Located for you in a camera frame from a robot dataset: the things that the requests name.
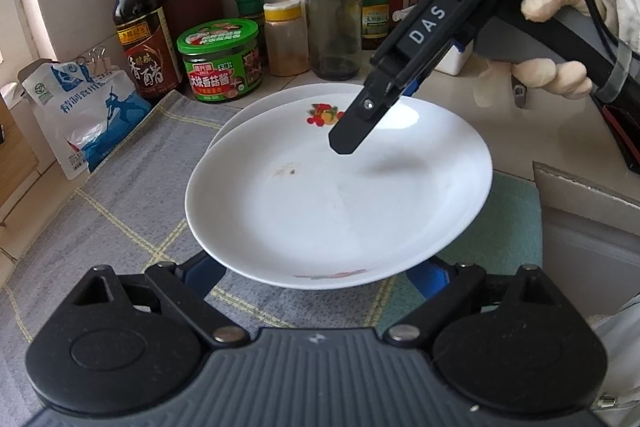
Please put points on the white plastic box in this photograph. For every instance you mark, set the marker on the white plastic box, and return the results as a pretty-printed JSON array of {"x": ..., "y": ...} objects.
[{"x": 452, "y": 64}]

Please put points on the white plate with small stain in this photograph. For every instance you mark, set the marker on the white plate with small stain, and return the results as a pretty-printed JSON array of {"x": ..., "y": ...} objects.
[{"x": 325, "y": 207}]

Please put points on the white plate with large stain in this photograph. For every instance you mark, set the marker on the white plate with large stain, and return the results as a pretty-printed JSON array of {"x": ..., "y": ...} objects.
[{"x": 260, "y": 105}]

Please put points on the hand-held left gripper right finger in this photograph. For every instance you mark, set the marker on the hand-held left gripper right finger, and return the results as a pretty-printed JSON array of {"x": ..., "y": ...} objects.
[{"x": 430, "y": 279}]

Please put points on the white jacket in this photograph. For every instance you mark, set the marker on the white jacket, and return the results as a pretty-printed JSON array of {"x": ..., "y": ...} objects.
[{"x": 620, "y": 357}]

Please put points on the glass bottle with red cap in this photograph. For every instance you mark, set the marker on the glass bottle with red cap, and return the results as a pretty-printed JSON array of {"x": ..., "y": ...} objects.
[{"x": 332, "y": 22}]

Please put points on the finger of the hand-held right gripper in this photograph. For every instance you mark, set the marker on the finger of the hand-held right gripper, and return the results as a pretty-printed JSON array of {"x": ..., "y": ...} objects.
[
  {"x": 357, "y": 122},
  {"x": 412, "y": 87}
]

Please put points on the dark vinegar bottle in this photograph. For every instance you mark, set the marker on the dark vinegar bottle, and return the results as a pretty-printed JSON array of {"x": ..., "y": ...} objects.
[{"x": 145, "y": 57}]

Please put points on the grey cardboard box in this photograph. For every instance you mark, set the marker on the grey cardboard box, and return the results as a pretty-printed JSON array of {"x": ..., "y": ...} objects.
[{"x": 590, "y": 247}]

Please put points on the white and blue salt bag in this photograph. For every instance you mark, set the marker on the white and blue salt bag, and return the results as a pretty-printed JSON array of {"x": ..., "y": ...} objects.
[{"x": 85, "y": 117}]

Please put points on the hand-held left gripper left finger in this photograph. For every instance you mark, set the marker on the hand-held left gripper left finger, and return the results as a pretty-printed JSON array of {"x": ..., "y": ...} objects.
[{"x": 202, "y": 277}]

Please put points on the green lidded sauce jar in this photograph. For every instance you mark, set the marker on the green lidded sauce jar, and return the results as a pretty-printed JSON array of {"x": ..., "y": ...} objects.
[{"x": 220, "y": 72}]

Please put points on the grey and teal towel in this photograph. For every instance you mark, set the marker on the grey and teal towel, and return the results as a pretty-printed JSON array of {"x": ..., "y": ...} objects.
[{"x": 125, "y": 207}]

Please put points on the person's right forearm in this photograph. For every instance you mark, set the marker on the person's right forearm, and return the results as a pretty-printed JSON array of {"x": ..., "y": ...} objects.
[{"x": 625, "y": 7}]

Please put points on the green-cap spice jar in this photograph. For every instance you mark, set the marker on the green-cap spice jar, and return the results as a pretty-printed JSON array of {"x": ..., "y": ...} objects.
[{"x": 250, "y": 7}]

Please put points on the yellow-lid spice jar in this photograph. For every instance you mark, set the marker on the yellow-lid spice jar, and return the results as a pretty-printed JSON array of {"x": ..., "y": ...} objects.
[{"x": 285, "y": 47}]

